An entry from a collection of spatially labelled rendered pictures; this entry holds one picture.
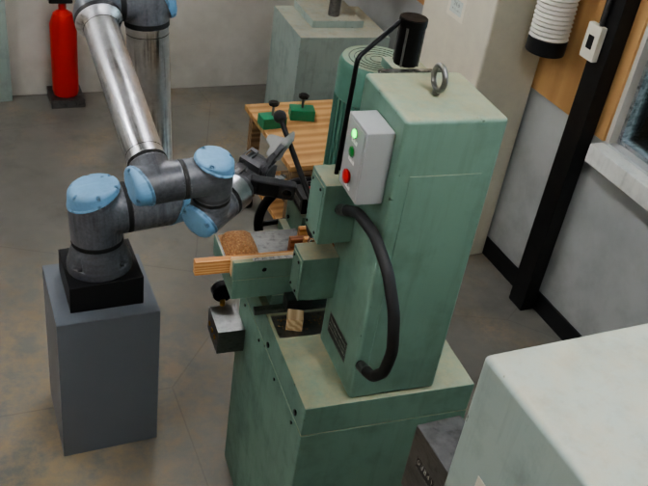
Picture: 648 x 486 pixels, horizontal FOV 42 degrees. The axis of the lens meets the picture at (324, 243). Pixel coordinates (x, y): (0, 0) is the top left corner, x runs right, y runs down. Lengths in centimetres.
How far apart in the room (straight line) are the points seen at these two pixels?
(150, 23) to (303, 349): 91
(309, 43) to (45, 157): 143
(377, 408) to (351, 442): 12
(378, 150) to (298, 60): 264
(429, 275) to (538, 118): 195
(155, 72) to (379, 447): 112
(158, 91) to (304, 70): 203
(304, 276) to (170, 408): 122
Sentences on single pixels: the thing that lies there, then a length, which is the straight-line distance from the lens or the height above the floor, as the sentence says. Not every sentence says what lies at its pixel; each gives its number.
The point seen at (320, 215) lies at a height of 122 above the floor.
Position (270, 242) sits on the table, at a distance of 226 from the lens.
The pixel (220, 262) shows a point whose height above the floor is 93.
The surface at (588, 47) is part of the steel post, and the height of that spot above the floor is 118.
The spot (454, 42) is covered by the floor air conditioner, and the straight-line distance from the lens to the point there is 364.
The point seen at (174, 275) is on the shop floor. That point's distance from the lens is 360.
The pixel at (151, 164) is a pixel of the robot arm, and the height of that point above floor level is 126.
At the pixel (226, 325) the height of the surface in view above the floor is 62.
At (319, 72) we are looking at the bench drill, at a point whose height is 52.
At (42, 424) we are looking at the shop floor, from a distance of 300.
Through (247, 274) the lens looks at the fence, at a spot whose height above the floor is 92.
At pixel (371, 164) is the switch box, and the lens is 162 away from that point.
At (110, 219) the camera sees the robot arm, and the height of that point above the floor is 84.
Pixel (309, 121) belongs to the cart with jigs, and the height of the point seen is 53.
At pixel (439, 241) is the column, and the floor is 124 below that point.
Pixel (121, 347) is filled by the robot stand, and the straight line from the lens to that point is 262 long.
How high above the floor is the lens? 218
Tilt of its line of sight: 34 degrees down
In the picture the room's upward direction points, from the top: 9 degrees clockwise
